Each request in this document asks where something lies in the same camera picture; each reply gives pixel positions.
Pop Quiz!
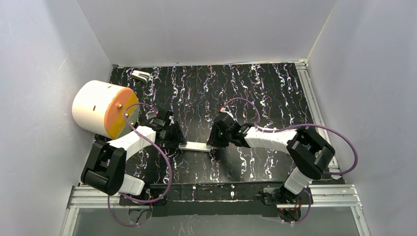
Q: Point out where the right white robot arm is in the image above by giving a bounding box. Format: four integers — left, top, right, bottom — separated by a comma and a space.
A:
207, 112, 335, 196

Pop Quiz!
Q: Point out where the aluminium frame rail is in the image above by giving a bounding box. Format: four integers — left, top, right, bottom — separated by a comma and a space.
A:
61, 182, 370, 236

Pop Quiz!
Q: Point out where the white slim remote control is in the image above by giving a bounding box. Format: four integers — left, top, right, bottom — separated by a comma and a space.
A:
179, 142, 220, 152

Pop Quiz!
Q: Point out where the white drum orange lid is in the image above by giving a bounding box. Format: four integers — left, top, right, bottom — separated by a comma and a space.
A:
72, 80, 139, 140

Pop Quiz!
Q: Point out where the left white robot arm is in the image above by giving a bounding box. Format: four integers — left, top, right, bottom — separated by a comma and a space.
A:
81, 110, 187, 196

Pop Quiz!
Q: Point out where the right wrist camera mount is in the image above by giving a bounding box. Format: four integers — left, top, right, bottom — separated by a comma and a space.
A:
219, 107, 234, 118

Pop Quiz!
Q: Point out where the small white clip object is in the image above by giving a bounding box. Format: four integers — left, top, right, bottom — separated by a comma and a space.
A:
131, 70, 151, 83

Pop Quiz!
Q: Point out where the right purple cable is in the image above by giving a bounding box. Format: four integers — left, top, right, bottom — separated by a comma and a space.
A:
221, 97, 358, 225

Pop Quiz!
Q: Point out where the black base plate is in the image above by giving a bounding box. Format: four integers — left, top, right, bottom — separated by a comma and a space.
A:
119, 182, 313, 218

